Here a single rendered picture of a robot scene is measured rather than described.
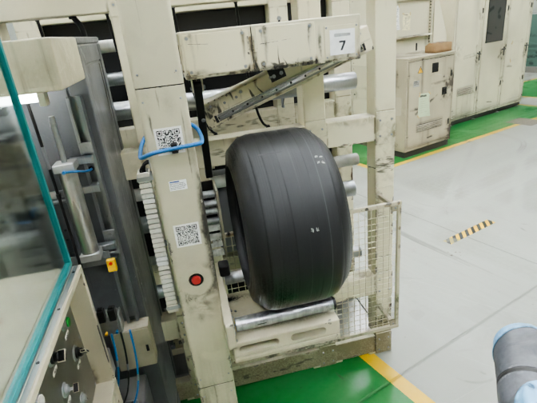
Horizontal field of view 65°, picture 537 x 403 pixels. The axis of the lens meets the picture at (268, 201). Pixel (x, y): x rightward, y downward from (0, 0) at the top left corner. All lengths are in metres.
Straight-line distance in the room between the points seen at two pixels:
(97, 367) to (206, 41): 1.01
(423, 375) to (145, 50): 2.08
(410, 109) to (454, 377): 3.84
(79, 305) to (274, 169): 0.62
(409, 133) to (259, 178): 4.74
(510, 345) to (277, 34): 1.09
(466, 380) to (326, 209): 1.62
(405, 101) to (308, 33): 4.22
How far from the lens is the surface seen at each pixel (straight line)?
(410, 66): 5.63
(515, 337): 0.88
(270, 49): 1.47
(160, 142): 1.20
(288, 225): 1.12
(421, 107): 5.88
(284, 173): 1.16
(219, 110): 1.60
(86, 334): 1.27
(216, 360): 1.57
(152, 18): 1.17
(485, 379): 2.60
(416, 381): 2.51
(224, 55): 1.44
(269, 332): 1.43
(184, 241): 1.30
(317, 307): 1.43
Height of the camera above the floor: 1.77
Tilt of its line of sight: 22 degrees down
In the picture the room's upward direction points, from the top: 6 degrees counter-clockwise
